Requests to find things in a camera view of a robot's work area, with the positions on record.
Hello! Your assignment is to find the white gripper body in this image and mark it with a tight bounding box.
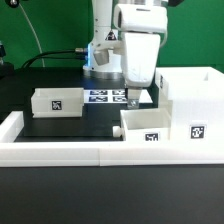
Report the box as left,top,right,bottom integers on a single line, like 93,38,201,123
114,3,168,88

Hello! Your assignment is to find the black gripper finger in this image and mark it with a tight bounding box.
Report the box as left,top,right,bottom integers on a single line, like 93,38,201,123
127,88,141,109

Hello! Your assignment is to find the white front drawer box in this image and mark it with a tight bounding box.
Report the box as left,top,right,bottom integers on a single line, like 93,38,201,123
112,108,171,143

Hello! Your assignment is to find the white drawer box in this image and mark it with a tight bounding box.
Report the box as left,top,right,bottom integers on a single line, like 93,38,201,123
112,108,171,143
31,88,84,118

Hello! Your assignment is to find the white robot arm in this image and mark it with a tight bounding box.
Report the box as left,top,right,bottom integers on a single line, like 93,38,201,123
83,0,184,109

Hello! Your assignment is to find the white drawer cabinet housing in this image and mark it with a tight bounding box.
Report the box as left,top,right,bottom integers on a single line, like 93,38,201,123
155,67,224,142

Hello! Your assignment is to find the white rear drawer box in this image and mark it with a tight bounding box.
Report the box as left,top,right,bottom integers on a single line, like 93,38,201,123
31,88,84,118

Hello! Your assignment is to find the white marker sheet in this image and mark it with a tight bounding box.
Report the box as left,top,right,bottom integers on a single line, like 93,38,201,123
83,88,154,105

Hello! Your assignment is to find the black cable bundle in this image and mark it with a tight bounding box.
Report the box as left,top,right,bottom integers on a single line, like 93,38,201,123
20,47,89,69

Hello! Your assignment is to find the white thin cable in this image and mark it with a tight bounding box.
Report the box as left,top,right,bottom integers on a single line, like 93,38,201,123
9,0,46,68

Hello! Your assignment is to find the black camera stand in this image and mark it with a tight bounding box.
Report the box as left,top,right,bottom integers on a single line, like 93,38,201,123
0,41,14,78

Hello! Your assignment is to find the white foam border frame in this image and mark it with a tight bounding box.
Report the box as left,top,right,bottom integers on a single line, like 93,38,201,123
0,111,224,167

